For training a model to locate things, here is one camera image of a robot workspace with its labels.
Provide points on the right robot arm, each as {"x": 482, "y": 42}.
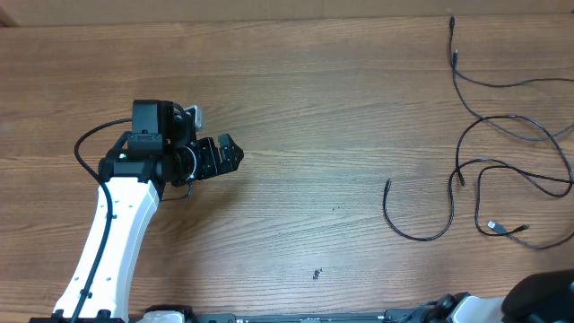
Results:
{"x": 538, "y": 298}

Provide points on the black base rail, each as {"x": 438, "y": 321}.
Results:
{"x": 309, "y": 317}

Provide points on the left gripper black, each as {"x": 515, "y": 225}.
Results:
{"x": 213, "y": 166}

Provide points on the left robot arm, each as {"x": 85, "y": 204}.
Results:
{"x": 161, "y": 148}

